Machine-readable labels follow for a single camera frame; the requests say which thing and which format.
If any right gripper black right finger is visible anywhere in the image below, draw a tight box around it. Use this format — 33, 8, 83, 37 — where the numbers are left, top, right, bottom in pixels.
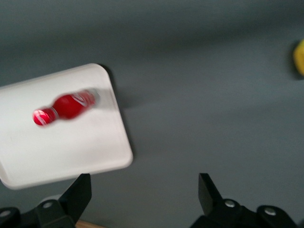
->
191, 172, 299, 228

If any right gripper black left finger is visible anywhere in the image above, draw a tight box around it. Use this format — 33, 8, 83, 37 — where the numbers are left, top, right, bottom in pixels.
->
0, 173, 93, 228

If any red coke bottle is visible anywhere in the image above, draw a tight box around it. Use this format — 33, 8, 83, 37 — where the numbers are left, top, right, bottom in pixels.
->
32, 87, 102, 128

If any white rectangular tray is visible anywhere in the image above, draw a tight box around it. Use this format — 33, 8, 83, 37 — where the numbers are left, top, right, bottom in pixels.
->
0, 63, 133, 190

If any wooden drawer cabinet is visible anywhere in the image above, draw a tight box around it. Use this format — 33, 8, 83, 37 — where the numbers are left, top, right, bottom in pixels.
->
75, 219, 106, 228

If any yellow lemon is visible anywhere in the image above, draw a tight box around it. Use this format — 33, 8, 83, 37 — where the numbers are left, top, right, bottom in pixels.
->
292, 39, 304, 76

